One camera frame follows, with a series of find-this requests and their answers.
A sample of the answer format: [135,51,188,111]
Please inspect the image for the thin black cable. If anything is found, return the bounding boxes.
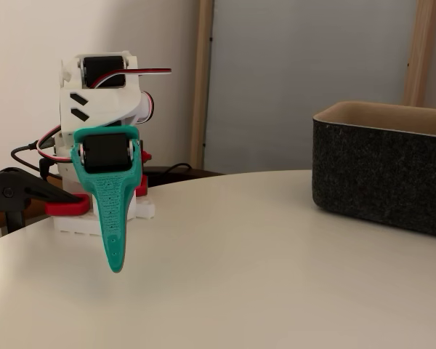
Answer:
[145,162,194,182]

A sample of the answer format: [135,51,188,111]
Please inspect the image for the black power cable plug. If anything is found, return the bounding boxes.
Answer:
[39,156,59,180]

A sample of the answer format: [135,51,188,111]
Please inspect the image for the black clamp red pad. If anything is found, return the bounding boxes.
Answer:
[0,166,90,233]

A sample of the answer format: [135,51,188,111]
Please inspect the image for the dark grey felt box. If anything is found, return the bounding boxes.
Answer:
[311,100,436,239]

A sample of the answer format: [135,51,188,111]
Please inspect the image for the black cable grey plug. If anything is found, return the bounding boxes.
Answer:
[9,140,59,176]

